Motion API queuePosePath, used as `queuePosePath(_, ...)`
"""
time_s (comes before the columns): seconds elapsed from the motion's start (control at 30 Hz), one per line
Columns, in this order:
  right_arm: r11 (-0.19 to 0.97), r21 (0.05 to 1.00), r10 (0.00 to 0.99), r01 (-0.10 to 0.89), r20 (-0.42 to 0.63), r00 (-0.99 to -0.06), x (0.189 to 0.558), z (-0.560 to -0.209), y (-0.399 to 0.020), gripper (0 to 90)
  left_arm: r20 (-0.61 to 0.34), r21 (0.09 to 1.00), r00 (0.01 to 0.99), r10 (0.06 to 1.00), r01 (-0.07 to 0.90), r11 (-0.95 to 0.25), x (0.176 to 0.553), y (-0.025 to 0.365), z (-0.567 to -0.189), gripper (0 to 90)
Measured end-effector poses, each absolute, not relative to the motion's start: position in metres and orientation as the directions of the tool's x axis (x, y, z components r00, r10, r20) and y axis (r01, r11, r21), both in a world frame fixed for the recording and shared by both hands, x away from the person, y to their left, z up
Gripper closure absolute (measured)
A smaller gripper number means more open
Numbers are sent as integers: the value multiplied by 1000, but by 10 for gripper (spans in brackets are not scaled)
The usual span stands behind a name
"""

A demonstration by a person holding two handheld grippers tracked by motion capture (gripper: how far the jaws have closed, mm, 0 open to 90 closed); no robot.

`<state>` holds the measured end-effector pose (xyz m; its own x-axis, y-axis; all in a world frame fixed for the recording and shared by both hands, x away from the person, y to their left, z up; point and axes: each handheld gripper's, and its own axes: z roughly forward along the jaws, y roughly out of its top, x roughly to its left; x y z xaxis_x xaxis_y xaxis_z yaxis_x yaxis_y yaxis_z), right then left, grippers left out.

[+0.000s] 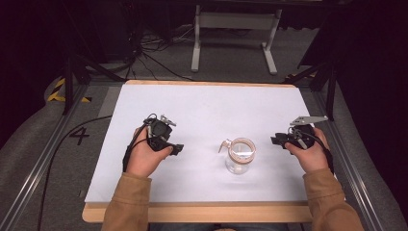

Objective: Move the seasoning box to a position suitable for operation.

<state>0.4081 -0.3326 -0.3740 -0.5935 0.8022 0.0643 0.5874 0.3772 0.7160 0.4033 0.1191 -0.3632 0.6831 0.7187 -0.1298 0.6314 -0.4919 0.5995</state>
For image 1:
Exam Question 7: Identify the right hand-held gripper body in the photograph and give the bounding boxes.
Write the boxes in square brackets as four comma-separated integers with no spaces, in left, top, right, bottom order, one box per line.
[279,115,329,152]

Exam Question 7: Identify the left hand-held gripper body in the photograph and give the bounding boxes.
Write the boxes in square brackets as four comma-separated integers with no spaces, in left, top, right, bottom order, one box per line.
[142,114,178,153]

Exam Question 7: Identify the person's right hand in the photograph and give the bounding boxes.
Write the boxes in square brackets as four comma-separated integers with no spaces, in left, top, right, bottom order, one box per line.
[284,127,330,174]

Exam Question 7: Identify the person's left hand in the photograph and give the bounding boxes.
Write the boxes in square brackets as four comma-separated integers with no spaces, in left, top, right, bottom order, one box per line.
[126,126,174,179]

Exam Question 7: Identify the clear glass jar with lid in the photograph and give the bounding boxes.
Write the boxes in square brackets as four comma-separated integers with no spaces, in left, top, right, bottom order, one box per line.
[217,137,257,175]

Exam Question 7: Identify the white table mat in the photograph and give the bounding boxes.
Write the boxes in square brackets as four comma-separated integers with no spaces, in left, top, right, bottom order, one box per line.
[84,84,312,204]

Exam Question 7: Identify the black tripod stand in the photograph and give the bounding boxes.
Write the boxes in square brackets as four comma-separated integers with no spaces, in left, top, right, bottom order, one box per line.
[284,54,340,122]
[62,47,127,116]

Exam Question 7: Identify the yellow and black floor tape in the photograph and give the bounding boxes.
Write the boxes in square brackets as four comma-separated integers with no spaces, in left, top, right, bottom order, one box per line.
[46,78,92,104]

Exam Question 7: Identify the white metal stand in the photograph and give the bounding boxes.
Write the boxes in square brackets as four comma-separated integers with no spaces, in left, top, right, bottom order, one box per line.
[191,4,284,76]

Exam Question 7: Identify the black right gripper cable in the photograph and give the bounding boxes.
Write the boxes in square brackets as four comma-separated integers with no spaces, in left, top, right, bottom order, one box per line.
[288,126,335,175]

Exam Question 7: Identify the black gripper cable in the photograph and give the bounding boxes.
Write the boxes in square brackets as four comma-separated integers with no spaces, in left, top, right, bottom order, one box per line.
[121,113,159,173]
[288,126,335,175]

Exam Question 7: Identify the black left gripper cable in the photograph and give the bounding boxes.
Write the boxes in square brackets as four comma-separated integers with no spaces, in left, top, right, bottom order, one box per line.
[121,113,159,173]

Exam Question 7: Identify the aluminium floor rail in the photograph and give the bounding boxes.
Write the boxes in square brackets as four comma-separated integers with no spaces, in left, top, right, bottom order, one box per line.
[0,84,89,231]
[312,90,388,231]

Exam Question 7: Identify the tangle of floor cables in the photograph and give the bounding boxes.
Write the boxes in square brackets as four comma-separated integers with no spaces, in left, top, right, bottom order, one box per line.
[123,23,196,82]

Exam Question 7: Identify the long black floor cable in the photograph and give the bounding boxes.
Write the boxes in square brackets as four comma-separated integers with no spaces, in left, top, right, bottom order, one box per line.
[37,115,114,231]

